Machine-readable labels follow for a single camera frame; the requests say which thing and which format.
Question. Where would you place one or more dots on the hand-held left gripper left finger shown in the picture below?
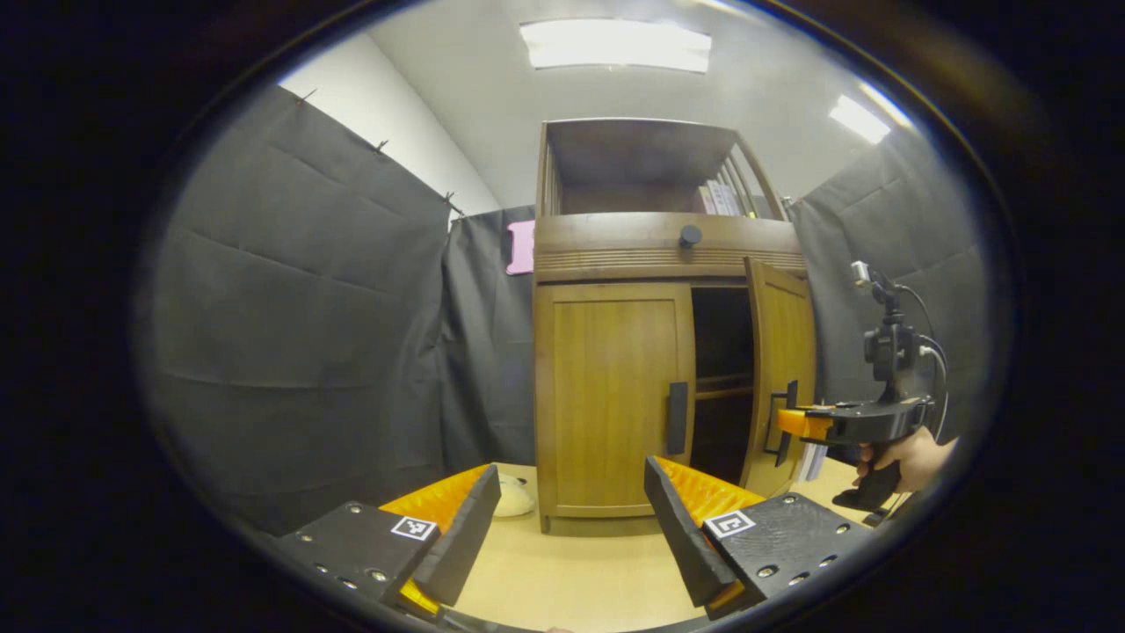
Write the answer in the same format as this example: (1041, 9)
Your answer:
(461, 545)

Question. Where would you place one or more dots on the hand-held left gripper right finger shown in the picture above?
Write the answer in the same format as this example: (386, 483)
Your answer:
(681, 536)

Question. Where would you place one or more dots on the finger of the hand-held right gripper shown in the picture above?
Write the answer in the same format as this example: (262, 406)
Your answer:
(802, 424)

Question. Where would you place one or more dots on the wooden shoe cabinet door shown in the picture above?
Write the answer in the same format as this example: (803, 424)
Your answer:
(784, 343)
(606, 396)

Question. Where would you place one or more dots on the wooden double-door shoe cabinet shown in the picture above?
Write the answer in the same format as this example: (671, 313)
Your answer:
(615, 246)

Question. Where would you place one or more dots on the wooden inner cabinet shelf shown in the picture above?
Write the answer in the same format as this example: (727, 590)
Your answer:
(722, 391)

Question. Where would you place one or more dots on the white round object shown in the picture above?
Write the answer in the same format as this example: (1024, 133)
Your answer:
(514, 501)

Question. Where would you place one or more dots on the round black drawer knob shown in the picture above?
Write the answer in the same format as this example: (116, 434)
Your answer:
(690, 236)

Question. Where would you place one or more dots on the row of upright books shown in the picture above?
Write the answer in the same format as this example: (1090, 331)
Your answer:
(721, 199)

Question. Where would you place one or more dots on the black backdrop cloth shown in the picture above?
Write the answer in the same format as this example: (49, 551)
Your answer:
(308, 334)

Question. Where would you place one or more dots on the small ceiling light panel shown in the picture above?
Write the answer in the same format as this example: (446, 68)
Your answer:
(860, 119)

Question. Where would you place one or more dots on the large ceiling light panel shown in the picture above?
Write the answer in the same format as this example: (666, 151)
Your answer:
(615, 46)

